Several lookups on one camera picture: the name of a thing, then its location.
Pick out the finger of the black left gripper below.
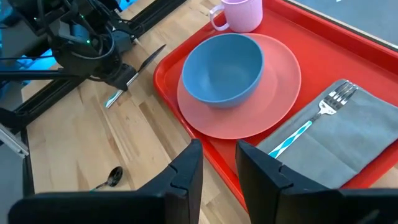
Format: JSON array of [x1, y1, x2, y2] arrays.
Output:
[[107, 63, 137, 91]]

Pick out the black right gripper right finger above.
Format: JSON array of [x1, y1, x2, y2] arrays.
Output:
[[235, 139, 343, 224]]

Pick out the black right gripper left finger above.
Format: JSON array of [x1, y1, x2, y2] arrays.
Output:
[[138, 139, 204, 224]]

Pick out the knife with teal patterned handle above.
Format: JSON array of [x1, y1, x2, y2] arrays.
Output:
[[104, 44, 167, 109]]

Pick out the spoon with teal handle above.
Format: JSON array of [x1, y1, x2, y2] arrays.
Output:
[[90, 166, 124, 192]]

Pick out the grey cloth napkin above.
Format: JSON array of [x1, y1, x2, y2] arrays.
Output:
[[256, 78, 398, 190]]

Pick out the pink plastic plate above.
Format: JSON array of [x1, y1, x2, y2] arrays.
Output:
[[176, 32, 302, 140]]

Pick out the fork with teal patterned handle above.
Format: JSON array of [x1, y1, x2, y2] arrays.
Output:
[[267, 80, 359, 159]]

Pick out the blue plastic bowl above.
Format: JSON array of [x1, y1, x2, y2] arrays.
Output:
[[182, 33, 265, 109]]

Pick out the pink plastic mug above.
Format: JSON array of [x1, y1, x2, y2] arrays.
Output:
[[209, 0, 264, 34]]

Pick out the red plastic tray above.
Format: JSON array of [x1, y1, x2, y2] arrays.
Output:
[[152, 0, 398, 212]]

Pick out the silver aluminium extrusion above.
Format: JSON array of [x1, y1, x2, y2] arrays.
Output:
[[0, 123, 30, 158]]

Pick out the black table frame rail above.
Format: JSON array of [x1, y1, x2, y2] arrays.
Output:
[[0, 0, 187, 131]]

